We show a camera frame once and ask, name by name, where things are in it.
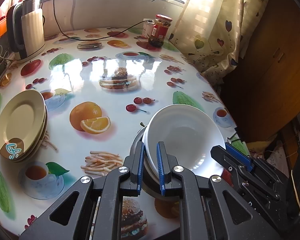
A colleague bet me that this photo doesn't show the large blue striped bowl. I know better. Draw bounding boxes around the large blue striped bowl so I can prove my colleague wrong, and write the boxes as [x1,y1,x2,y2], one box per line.
[142,104,225,183]

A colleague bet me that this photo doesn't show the stainless steel bowl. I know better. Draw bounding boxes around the stainless steel bowl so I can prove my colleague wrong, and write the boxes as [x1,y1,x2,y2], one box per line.
[129,127,183,202]

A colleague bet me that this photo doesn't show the large beige fish plate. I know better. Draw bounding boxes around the large beige fish plate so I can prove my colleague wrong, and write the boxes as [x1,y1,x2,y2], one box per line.
[0,90,46,161]

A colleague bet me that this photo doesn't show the fruit print tablecloth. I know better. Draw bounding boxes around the fruit print tablecloth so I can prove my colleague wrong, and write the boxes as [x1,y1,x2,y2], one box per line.
[0,28,242,236]

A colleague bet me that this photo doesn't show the heart patterned curtain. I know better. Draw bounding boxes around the heart patterned curtain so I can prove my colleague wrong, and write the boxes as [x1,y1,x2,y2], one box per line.
[169,0,268,86]

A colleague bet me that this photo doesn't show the red lidded sauce jar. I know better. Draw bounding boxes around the red lidded sauce jar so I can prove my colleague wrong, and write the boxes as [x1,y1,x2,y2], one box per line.
[148,14,173,48]

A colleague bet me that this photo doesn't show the white cup behind jar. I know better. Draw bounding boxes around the white cup behind jar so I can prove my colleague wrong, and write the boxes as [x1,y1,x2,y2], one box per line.
[142,18,155,38]

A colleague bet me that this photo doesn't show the cream electric kettle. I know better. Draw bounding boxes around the cream electric kettle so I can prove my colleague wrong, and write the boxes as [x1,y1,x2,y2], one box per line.
[6,0,45,63]

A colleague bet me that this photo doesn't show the black power cable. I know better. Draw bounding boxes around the black power cable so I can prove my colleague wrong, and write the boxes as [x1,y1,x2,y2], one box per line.
[41,0,156,42]

